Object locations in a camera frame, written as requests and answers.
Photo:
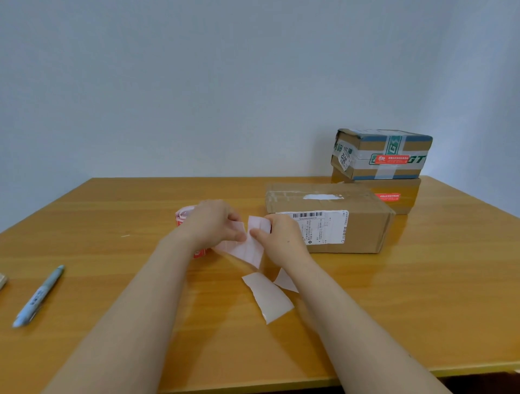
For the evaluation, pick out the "person's right hand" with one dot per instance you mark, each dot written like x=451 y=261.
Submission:
x=284 y=243

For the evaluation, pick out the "person's left hand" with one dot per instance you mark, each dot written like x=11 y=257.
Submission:
x=207 y=227

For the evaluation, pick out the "roll of red stickers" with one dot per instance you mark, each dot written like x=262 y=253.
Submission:
x=181 y=215

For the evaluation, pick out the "wide cardboard box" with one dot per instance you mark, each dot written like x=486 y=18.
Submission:
x=365 y=227

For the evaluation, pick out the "single red label paper sticker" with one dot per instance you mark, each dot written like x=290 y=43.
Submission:
x=388 y=197
x=391 y=159

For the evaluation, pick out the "box with green GT tape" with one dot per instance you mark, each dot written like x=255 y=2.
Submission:
x=361 y=146

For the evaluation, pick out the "cardboard box with torn tape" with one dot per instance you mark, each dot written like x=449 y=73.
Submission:
x=408 y=195

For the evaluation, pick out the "person's left forearm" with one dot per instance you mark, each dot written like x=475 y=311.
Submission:
x=122 y=329

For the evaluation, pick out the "person's right forearm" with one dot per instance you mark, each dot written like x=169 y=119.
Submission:
x=357 y=341

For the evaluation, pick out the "light blue pen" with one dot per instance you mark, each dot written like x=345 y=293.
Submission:
x=38 y=296

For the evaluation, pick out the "white notepad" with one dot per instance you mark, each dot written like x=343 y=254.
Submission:
x=2 y=281

